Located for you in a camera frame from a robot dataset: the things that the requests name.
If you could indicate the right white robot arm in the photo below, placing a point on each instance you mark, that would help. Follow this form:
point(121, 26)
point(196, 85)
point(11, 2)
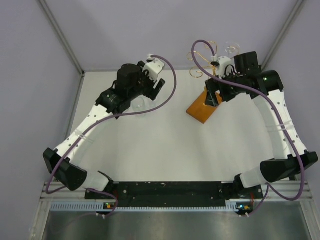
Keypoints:
point(243, 74)

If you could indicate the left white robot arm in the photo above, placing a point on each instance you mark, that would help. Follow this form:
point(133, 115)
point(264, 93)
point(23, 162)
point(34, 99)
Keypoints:
point(132, 81)

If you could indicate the left aluminium frame post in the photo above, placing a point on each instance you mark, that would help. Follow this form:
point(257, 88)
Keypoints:
point(60, 35)

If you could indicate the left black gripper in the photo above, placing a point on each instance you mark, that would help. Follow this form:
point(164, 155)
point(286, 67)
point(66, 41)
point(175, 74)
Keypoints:
point(152, 95)

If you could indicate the aluminium frame post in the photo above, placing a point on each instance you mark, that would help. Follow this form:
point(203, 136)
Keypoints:
point(60, 35)
point(285, 27)

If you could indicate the gold wire glass rack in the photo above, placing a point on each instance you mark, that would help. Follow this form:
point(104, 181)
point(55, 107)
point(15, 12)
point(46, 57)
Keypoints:
point(205, 54)

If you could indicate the grey slotted cable duct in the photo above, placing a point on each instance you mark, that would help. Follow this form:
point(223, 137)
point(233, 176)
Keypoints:
point(106, 207)

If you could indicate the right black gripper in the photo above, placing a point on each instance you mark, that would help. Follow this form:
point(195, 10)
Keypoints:
point(212, 86)

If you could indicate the right aluminium frame post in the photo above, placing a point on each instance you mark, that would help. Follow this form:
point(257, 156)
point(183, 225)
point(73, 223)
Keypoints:
point(285, 27)

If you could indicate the wine glass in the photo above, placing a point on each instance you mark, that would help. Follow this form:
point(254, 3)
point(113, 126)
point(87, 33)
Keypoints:
point(232, 49)
point(138, 106)

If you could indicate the orange wooden rack base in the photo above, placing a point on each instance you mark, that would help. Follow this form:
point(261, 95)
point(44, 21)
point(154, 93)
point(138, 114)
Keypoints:
point(199, 110)

